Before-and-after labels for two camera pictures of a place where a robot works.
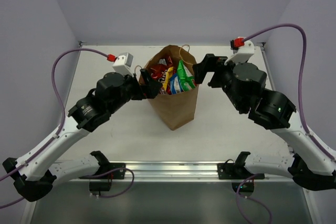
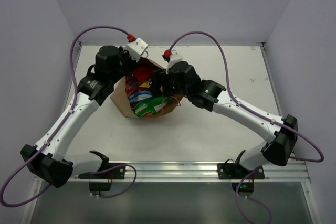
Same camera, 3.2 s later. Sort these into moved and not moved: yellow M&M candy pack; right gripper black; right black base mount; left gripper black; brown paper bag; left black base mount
Moved: right gripper black; brown paper bag; yellow M&M candy pack; left gripper black
Not moved: right black base mount; left black base mount
